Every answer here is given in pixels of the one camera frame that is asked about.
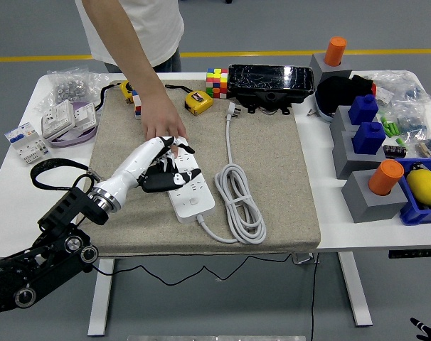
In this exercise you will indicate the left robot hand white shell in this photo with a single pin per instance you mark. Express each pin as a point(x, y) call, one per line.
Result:
point(133, 167)

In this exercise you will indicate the person's right hand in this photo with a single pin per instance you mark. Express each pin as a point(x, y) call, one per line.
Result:
point(160, 117)

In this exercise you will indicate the black plug adapter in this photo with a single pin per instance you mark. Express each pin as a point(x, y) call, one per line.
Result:
point(165, 166)

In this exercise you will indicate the white power strip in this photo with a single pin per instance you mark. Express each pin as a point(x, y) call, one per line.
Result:
point(197, 209)

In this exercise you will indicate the person's right forearm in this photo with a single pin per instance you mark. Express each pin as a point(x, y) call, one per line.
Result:
point(130, 49)

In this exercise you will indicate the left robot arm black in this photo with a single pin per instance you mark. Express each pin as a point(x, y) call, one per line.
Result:
point(59, 220)

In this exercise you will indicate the colourful puzzle cube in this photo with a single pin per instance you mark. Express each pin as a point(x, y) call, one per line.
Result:
point(217, 83)
point(137, 106)

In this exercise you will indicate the yellow tape measure black face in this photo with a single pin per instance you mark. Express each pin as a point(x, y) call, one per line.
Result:
point(126, 89)

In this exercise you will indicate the black table control panel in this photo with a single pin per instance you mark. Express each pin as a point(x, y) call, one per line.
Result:
point(414, 254)

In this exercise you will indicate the white table leg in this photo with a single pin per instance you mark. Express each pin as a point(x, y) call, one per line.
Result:
point(356, 291)
point(101, 302)

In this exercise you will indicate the clear bag of metal nuts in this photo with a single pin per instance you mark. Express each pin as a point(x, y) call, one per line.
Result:
point(69, 89)

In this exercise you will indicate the white blue circuit breaker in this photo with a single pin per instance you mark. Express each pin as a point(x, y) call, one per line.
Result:
point(23, 142)

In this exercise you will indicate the black device cracked screen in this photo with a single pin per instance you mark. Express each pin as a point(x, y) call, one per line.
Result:
point(269, 80)

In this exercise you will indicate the blue plastic bin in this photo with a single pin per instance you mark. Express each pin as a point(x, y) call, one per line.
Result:
point(414, 215)

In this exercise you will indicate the grey-brown mat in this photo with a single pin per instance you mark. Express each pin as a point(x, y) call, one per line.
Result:
point(272, 177)

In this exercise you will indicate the grey block round hole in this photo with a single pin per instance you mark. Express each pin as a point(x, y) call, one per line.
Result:
point(368, 209)
point(320, 69)

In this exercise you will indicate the yellow lemon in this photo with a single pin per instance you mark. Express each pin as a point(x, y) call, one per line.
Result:
point(425, 186)

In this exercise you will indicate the small metal clip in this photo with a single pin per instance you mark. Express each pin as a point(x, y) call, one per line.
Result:
point(311, 112)

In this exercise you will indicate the orange cylinder peg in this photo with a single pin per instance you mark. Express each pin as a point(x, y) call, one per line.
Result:
point(386, 177)
point(335, 51)

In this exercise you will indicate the small black white part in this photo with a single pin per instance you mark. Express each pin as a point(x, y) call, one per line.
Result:
point(417, 166)

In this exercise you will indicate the grey block square hole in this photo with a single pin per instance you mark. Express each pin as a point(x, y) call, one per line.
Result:
point(340, 122)
point(347, 163)

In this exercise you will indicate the black component pack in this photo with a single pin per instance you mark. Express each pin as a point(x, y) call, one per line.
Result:
point(395, 151)

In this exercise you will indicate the clear bag of resistors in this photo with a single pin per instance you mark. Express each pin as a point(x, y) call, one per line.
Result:
point(430, 147)

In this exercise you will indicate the single green plastic anchor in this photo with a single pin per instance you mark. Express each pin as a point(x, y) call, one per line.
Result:
point(401, 142)

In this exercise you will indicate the blue square peg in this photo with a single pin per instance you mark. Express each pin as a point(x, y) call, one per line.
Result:
point(363, 110)
point(368, 138)

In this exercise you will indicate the green plastic anchors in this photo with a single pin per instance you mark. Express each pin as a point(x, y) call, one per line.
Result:
point(389, 128)

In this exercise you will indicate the clear bag blue parts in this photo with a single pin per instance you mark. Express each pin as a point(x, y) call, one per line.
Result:
point(411, 124)

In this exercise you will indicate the large clear plastic bag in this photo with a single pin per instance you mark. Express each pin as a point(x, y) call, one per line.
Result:
point(397, 83)

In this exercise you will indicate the white wall socket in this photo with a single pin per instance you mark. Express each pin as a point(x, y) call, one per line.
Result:
point(59, 119)
point(85, 115)

